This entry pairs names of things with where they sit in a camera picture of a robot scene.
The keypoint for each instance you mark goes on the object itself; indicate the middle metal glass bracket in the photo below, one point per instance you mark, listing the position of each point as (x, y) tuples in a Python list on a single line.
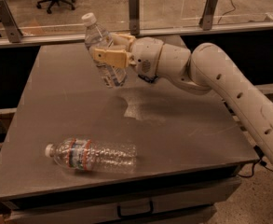
[(134, 14)]

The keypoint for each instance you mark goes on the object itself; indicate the metal rail barrier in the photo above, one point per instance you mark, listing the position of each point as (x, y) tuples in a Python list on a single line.
[(31, 41)]

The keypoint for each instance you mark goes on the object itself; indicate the metal glass bracket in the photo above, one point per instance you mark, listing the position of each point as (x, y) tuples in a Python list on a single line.
[(13, 32), (134, 14), (206, 20)]

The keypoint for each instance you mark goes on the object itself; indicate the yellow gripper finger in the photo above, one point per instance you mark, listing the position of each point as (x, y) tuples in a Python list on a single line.
[(114, 57), (123, 40)]

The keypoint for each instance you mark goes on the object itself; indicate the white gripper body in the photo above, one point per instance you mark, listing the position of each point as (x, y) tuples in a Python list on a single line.
[(145, 56)]

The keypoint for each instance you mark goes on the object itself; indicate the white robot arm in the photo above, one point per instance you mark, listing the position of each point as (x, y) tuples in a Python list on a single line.
[(206, 68)]

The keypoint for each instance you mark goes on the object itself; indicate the clear bottle with white label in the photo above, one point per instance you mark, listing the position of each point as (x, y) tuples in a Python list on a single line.
[(98, 41)]

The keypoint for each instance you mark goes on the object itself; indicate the clear bottle with red-blue label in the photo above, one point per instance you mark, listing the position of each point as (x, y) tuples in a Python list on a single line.
[(85, 155)]

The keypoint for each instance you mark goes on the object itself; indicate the right metal glass bracket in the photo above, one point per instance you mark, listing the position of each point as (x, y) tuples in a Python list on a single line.
[(206, 20)]

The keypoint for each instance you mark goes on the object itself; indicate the left metal glass bracket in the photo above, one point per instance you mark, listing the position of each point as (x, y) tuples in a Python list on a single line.
[(13, 32)]

